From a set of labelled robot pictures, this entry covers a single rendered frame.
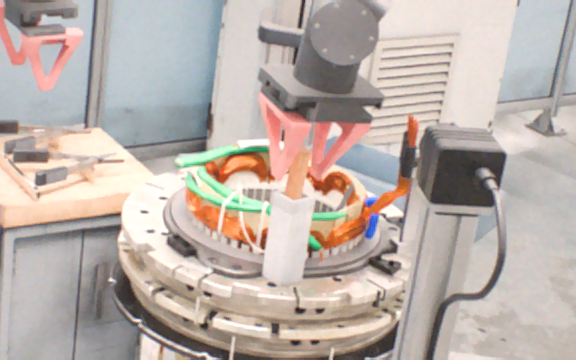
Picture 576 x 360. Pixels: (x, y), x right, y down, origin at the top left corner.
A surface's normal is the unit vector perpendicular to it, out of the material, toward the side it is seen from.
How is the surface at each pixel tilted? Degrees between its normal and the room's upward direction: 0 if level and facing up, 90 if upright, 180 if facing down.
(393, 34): 90
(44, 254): 90
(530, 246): 0
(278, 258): 90
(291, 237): 90
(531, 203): 0
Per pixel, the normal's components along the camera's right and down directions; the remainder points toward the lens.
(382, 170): -0.51, 0.27
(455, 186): 0.16, 0.41
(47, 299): 0.53, 0.40
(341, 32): -0.07, 0.42
